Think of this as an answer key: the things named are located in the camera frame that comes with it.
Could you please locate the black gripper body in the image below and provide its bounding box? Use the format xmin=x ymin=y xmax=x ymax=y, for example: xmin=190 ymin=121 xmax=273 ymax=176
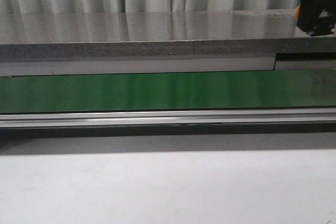
xmin=297 ymin=0 xmax=335 ymax=37

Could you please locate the yellow push button switch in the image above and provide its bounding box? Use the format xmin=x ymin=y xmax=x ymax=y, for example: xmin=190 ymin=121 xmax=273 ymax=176
xmin=295 ymin=6 xmax=300 ymax=19

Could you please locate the grey stone countertop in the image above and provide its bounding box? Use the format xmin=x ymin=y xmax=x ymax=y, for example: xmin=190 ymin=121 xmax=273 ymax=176
xmin=1 ymin=10 xmax=335 ymax=63

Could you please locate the green conveyor belt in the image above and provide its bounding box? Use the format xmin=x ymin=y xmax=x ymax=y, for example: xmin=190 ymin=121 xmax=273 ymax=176
xmin=1 ymin=69 xmax=335 ymax=114

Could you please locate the aluminium conveyor frame rail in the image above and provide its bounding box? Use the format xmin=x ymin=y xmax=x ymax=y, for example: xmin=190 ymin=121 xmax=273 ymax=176
xmin=1 ymin=108 xmax=335 ymax=129

